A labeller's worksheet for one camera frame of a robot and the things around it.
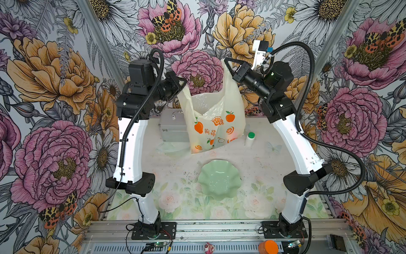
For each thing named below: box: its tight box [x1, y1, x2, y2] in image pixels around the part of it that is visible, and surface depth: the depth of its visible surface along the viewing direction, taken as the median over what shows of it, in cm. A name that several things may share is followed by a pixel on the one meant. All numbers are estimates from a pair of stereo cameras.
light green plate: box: [197, 159, 243, 202], surface depth 91 cm
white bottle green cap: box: [245, 131, 256, 148], surface depth 102 cm
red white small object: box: [204, 242, 215, 254], surface depth 67 cm
